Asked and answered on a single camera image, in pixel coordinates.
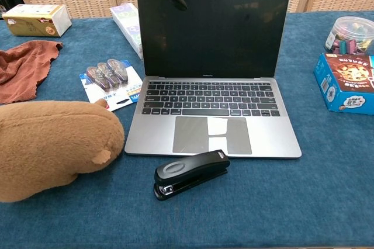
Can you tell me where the brown plush toy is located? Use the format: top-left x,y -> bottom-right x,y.
0,99 -> 126,203

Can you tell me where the clear jar of binder clips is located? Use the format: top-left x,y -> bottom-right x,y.
323,16 -> 374,56

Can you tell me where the blue cookie box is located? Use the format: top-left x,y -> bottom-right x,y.
313,53 -> 374,115

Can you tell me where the correction tape blister pack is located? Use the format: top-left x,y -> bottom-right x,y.
78,58 -> 144,112

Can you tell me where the grey laptop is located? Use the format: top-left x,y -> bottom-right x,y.
124,0 -> 303,160

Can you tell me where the white tissue pack purple green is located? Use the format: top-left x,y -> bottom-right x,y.
109,2 -> 144,60

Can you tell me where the blue table cover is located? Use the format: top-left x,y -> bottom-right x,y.
0,11 -> 374,246

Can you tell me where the yellow cardboard box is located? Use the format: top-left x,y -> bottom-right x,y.
2,4 -> 73,38

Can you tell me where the black stapler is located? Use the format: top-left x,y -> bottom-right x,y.
153,149 -> 231,202

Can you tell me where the brown cloth towel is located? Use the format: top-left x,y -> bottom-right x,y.
0,40 -> 64,105

